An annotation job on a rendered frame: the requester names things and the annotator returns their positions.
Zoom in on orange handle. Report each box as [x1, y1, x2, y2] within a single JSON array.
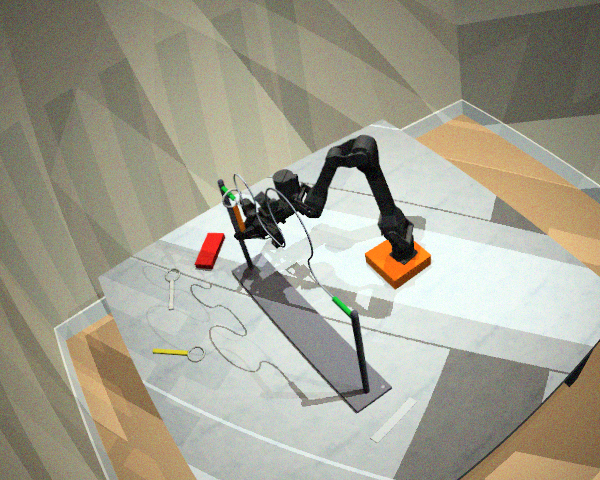
[[222, 188, 246, 232]]

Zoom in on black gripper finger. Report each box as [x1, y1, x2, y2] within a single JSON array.
[[234, 211, 253, 238], [236, 219, 265, 240]]

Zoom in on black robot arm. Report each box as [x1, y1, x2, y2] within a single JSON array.
[[272, 134, 418, 265]]

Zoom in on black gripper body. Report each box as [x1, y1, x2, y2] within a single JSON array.
[[240, 198, 288, 248]]

